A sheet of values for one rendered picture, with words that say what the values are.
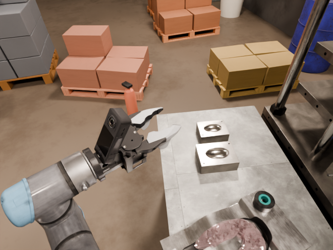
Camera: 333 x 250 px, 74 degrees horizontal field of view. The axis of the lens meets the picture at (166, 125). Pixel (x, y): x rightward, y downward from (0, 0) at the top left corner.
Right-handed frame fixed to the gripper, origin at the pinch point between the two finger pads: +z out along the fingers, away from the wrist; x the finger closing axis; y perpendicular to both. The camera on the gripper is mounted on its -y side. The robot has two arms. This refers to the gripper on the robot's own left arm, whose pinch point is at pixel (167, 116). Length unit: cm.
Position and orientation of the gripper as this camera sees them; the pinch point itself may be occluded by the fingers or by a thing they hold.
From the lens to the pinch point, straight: 52.0
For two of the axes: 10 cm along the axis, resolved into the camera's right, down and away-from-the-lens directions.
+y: -0.5, 6.4, 7.6
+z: 7.9, -4.4, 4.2
